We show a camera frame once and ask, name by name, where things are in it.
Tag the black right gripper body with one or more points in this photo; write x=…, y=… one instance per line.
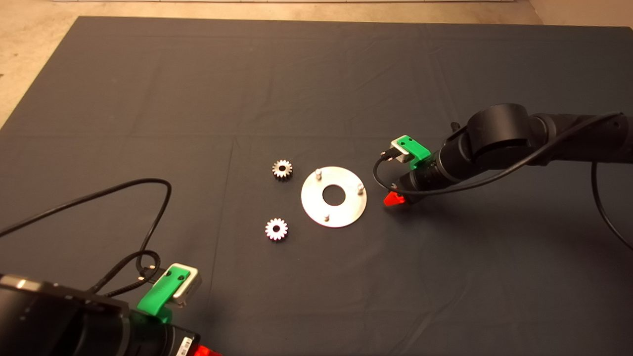
x=425, y=180

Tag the green left camera mount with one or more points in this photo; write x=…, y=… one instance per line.
x=160, y=294

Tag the dark grey table cloth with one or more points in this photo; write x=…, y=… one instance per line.
x=346, y=99

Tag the round metal carrier plate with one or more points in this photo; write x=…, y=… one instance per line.
x=316, y=207

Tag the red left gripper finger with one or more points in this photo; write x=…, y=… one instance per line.
x=205, y=352

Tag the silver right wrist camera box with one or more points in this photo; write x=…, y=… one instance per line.
x=398, y=151

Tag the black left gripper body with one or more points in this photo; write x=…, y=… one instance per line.
x=158, y=341

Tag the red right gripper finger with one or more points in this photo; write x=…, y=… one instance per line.
x=394, y=200

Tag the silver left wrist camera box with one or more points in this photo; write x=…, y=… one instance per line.
x=190, y=287

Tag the green right camera mount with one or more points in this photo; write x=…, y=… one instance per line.
x=416, y=148

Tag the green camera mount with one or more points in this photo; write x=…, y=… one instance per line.
x=160, y=294
x=416, y=148

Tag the small steel planetary gear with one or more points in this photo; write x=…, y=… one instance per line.
x=270, y=233
x=287, y=173

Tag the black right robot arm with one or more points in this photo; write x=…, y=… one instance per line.
x=499, y=133

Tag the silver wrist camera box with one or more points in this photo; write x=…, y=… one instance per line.
x=398, y=151
x=190, y=287

